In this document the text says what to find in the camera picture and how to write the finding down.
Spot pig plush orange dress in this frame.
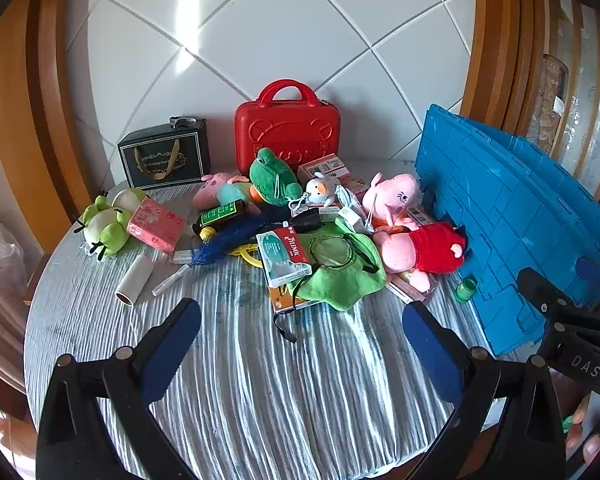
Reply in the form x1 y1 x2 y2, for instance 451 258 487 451
362 172 425 234

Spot white and maroon medicine box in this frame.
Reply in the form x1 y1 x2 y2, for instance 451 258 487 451
386 270 437 304

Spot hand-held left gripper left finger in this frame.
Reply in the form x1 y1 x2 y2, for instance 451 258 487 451
36 297 202 480

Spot pink tissue pack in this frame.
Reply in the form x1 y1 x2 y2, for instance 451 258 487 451
126 195 187 255

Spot pink and teal plush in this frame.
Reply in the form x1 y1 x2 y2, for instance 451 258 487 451
192 171 262 211

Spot white duck plush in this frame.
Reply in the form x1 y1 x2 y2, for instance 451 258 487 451
289 172 342 208

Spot small green bottle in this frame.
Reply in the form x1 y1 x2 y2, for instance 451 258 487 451
454 275 479 304

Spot light green frog plush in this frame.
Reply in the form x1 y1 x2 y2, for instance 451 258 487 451
75 187 148 262

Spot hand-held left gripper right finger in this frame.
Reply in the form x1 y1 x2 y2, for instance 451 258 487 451
401 301 566 480

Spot pig plush red dress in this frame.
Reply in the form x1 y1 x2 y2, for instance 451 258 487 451
372 221 469 292

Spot black gift box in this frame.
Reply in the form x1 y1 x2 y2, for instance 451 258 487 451
117 116 212 191

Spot dark green frog plush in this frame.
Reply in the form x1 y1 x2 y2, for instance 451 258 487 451
249 147 304 207

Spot white face mask pack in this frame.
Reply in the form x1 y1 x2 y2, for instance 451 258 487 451
334 184 377 233

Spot green cloth frog hat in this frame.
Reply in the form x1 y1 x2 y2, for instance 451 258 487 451
274 219 389 344

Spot clear plastic tube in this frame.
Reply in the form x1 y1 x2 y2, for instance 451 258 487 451
152 263 191 297

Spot yellow plastic hanger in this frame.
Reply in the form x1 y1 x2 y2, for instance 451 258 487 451
228 243 264 269

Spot brown bottle green label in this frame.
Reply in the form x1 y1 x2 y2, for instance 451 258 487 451
192 199 249 239

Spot white barcode box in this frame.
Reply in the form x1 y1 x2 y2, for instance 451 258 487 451
404 204 435 225

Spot blue feather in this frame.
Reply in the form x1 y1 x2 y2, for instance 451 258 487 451
190 207 292 267

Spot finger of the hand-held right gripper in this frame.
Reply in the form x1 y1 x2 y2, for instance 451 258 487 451
575 256 600 308
517 267 583 322

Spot pink medicine box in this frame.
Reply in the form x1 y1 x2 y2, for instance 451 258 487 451
297 153 345 182

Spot red plastic carry case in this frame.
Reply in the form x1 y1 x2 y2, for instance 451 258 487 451
234 79 342 173

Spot blue plastic crate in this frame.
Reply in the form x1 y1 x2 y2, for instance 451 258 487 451
414 104 600 357

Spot red and teal medicine box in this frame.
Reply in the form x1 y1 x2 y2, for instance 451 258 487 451
255 226 313 289

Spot glass door cabinet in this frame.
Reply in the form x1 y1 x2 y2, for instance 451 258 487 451
525 0 600 213

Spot black fabric glove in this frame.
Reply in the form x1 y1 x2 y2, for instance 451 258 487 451
284 208 322 234

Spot wooden door frame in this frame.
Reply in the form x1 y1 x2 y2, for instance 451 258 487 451
0 0 108 243
459 0 548 142

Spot white lint roller refill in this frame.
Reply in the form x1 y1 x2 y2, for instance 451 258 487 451
115 254 154 307

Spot person's right hand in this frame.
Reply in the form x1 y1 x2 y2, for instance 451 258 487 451
562 392 600 467

